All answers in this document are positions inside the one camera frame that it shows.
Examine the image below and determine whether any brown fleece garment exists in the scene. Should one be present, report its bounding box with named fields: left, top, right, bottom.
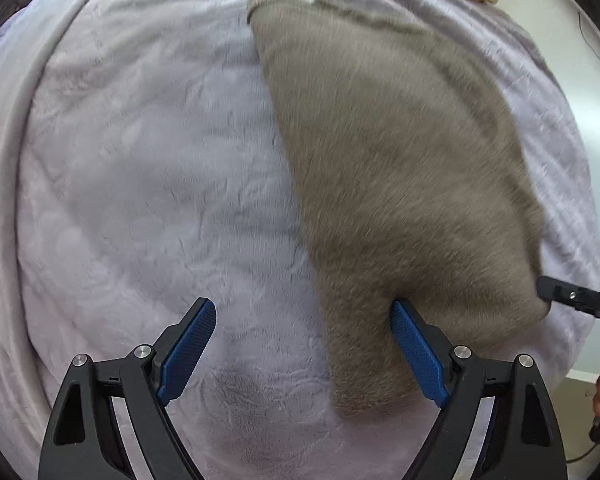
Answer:
left=248, top=0, right=548, bottom=414

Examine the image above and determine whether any lavender fleece blanket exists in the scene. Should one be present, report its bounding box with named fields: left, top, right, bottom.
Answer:
left=0, top=0, right=600, bottom=479

